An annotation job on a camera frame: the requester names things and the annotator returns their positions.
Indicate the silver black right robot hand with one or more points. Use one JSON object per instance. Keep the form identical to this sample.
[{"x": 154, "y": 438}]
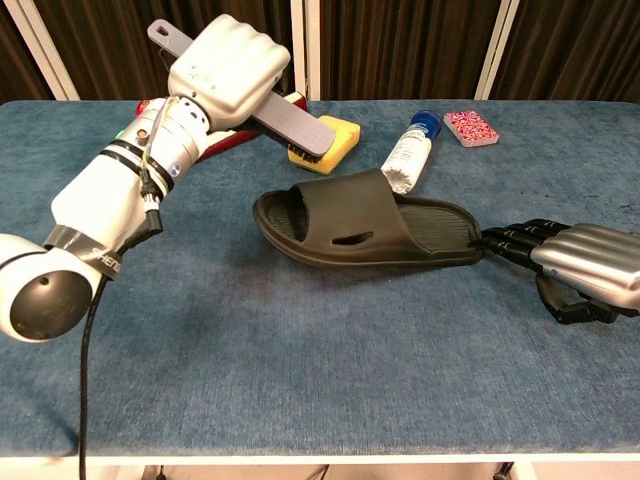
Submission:
[{"x": 590, "y": 265}]

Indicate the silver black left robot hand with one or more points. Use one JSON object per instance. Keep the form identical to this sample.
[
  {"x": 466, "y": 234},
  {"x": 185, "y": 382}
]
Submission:
[{"x": 230, "y": 65}]

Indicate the grey tool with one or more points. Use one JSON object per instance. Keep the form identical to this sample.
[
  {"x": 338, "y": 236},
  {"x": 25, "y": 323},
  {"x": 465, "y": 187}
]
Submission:
[{"x": 300, "y": 127}]

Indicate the black rubber slipper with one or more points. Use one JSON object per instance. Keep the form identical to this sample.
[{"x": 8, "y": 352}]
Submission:
[{"x": 350, "y": 210}]

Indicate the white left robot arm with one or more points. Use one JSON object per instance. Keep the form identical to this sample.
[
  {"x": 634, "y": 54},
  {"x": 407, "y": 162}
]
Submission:
[{"x": 100, "y": 200}]

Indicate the dark red folded fan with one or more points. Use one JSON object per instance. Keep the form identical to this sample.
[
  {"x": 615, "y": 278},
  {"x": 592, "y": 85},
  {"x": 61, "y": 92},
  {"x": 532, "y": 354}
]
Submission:
[{"x": 225, "y": 142}]

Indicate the red detergent bottle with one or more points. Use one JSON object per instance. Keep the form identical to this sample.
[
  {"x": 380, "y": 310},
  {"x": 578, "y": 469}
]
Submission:
[{"x": 145, "y": 106}]

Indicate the dark pleated curtain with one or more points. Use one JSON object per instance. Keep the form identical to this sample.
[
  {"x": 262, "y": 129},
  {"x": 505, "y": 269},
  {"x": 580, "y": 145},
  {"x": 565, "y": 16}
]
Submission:
[
  {"x": 575, "y": 45},
  {"x": 100, "y": 45},
  {"x": 400, "y": 45},
  {"x": 20, "y": 65}
]

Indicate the yellow sponge with hole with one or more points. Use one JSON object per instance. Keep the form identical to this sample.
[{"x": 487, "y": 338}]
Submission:
[{"x": 345, "y": 136}]

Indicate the white spray bottle blue cap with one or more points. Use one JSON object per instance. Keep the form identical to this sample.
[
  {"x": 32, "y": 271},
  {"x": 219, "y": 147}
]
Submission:
[{"x": 407, "y": 155}]

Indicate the blue table cloth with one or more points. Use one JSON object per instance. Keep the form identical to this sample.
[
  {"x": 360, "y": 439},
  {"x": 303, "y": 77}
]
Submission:
[{"x": 320, "y": 350}]

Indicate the white partition post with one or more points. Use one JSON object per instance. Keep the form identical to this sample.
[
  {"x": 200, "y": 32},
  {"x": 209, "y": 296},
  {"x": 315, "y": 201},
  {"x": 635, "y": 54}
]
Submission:
[
  {"x": 45, "y": 50},
  {"x": 306, "y": 30},
  {"x": 497, "y": 45}
]

